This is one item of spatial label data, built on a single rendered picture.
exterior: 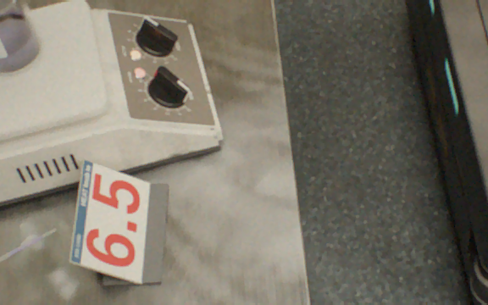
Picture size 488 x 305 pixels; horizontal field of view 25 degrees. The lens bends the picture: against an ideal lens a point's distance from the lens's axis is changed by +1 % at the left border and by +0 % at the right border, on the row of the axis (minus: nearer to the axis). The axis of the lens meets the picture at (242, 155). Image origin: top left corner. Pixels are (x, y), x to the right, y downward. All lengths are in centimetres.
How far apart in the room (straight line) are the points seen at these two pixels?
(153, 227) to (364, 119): 102
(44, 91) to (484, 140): 67
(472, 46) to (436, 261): 38
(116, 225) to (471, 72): 70
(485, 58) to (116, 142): 71
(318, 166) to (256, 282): 97
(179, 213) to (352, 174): 93
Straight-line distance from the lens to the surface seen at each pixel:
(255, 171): 86
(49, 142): 83
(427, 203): 173
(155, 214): 85
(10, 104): 84
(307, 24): 197
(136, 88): 85
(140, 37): 89
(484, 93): 140
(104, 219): 83
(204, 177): 86
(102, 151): 84
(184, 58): 90
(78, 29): 87
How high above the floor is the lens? 145
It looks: 54 degrees down
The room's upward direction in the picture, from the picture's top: 12 degrees counter-clockwise
